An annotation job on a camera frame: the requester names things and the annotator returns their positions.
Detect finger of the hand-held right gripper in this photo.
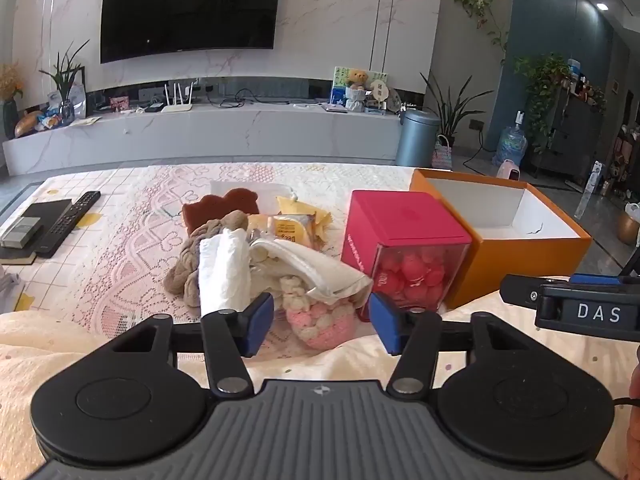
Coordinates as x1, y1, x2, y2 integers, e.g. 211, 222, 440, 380
571, 255, 640, 287
500, 274, 571, 309

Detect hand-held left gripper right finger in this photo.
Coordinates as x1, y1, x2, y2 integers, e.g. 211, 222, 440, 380
368, 292, 538, 396

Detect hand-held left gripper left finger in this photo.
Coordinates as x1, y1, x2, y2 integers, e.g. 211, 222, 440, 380
107, 292, 275, 397

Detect orange cardboard box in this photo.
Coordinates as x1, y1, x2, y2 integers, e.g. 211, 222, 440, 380
409, 167, 593, 311

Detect pink crocheted pouch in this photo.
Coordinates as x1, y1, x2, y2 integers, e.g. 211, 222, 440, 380
280, 277, 368, 351

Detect white cloth pouch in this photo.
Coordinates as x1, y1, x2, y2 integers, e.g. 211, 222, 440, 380
248, 237, 373, 306

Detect beige plush toy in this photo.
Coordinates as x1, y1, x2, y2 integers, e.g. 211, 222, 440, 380
164, 210, 251, 318

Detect yellow bread packet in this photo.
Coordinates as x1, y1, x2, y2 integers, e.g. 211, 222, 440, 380
247, 212, 317, 251

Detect yellow cloth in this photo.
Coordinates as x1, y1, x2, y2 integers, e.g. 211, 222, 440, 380
276, 195, 335, 241

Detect brown sponge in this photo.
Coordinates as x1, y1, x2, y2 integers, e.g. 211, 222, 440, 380
181, 187, 260, 236

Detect person's right hand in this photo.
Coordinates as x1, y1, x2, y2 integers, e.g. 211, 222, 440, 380
626, 360, 640, 461

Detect gold pot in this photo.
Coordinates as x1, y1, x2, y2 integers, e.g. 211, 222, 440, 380
616, 202, 640, 246

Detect slim white package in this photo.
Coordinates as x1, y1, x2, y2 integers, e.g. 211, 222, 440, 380
575, 162, 603, 219

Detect red box with clear base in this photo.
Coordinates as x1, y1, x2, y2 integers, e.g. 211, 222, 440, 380
341, 189, 473, 322

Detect dark shelf unit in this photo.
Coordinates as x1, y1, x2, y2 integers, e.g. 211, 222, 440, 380
612, 125, 640, 197

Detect dark grey cabinet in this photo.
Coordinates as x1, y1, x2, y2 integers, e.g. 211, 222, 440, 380
530, 87, 606, 186

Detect blue water jug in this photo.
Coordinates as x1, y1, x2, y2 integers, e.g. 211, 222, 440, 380
495, 112, 528, 168

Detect woven pastel bag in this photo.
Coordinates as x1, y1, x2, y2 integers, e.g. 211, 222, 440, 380
431, 135, 453, 171

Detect blue-grey trash can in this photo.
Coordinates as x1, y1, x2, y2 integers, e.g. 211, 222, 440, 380
396, 109, 442, 168

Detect long-leaf potted plant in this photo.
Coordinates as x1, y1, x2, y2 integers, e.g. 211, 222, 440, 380
420, 72, 481, 147

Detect white marble television console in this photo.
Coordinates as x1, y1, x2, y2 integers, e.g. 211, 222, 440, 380
2, 99, 406, 177

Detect row of small bottles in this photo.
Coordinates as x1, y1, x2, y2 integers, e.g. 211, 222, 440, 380
567, 60, 607, 107

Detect leafy pothos plant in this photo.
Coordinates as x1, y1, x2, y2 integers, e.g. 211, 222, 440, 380
515, 52, 576, 153

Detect black remote control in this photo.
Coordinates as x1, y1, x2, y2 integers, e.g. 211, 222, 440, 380
35, 191, 102, 258

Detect white router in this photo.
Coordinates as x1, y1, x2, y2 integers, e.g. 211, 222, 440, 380
160, 81, 196, 112

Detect round white card stand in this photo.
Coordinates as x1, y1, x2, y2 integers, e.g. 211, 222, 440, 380
369, 72, 401, 112

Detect black book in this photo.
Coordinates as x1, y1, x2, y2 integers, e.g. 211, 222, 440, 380
0, 199, 73, 265

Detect teddy bear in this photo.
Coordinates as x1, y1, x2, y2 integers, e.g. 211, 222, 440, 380
345, 69, 371, 111

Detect green and blue picture card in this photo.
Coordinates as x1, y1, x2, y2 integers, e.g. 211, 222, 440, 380
330, 66, 361, 108

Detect small grey box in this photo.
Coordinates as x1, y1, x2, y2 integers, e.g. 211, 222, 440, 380
0, 216, 43, 248

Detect hanging vine plant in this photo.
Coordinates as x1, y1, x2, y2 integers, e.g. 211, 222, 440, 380
452, 0, 509, 63

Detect golden brown ornament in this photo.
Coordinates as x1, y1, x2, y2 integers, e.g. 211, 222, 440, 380
14, 110, 44, 138

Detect green plant in glass vase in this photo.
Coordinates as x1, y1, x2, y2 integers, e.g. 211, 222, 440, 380
40, 40, 91, 123

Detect black television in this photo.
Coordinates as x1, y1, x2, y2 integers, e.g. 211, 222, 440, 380
100, 0, 284, 64

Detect dried flowers in dark vase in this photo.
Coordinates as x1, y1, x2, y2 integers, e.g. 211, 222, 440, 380
0, 62, 24, 141

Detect black console cables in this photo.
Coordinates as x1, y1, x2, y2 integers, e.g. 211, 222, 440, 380
217, 89, 292, 109

